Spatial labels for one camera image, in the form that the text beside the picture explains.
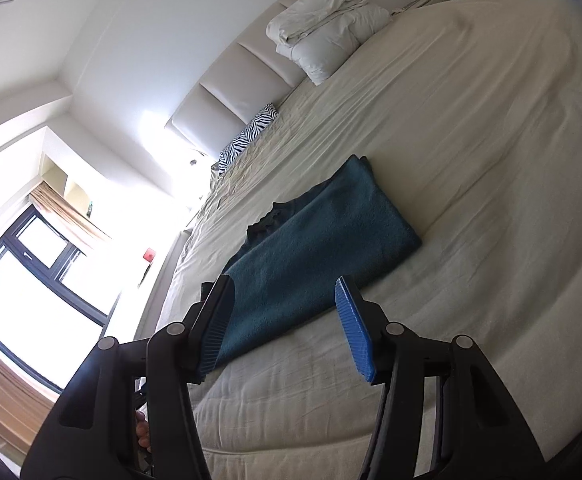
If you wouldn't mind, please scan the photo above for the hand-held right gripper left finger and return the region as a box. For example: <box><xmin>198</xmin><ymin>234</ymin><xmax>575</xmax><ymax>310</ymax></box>
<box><xmin>21</xmin><ymin>274</ymin><xmax>236</xmax><ymax>480</ymax></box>

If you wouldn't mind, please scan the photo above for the folded white duvet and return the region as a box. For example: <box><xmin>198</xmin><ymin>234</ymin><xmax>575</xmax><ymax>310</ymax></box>
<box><xmin>265</xmin><ymin>0</ymin><xmax>393</xmax><ymax>86</ymax></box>

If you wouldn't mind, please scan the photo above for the bed with beige sheet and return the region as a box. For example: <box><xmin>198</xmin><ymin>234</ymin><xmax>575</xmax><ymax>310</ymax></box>
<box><xmin>134</xmin><ymin>0</ymin><xmax>582</xmax><ymax>480</ymax></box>

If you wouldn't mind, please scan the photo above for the zebra print pillow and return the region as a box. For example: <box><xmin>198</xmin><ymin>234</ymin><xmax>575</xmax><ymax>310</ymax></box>
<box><xmin>217</xmin><ymin>102</ymin><xmax>279</xmax><ymax>173</ymax></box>

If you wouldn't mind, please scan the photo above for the dark teal knit sweater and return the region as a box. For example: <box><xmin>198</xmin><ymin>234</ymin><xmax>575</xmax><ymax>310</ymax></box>
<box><xmin>198</xmin><ymin>154</ymin><xmax>423</xmax><ymax>377</ymax></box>

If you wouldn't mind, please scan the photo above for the cream padded headboard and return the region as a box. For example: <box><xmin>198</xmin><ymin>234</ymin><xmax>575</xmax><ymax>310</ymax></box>
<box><xmin>164</xmin><ymin>0</ymin><xmax>388</xmax><ymax>163</ymax></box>

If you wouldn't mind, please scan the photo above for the wall shelf niche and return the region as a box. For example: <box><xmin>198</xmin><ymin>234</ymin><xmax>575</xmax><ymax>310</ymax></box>
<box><xmin>40</xmin><ymin>152</ymin><xmax>103</xmax><ymax>222</ymax></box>

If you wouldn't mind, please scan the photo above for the black framed window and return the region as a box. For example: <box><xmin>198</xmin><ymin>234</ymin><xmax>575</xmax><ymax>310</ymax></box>
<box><xmin>0</xmin><ymin>204</ymin><xmax>109</xmax><ymax>395</ymax></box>

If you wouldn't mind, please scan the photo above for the person's left hand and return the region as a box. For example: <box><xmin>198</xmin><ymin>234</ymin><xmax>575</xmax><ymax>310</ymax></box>
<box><xmin>134</xmin><ymin>408</ymin><xmax>153</xmax><ymax>453</ymax></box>

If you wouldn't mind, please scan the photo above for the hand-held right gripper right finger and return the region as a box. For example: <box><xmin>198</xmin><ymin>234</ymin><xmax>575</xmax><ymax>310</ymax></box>
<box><xmin>334</xmin><ymin>275</ymin><xmax>546</xmax><ymax>480</ymax></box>

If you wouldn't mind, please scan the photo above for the beige curtain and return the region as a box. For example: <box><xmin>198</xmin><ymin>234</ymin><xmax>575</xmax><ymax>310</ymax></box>
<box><xmin>28</xmin><ymin>182</ymin><xmax>114</xmax><ymax>251</ymax></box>
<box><xmin>0</xmin><ymin>329</ymin><xmax>58</xmax><ymax>443</ymax></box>

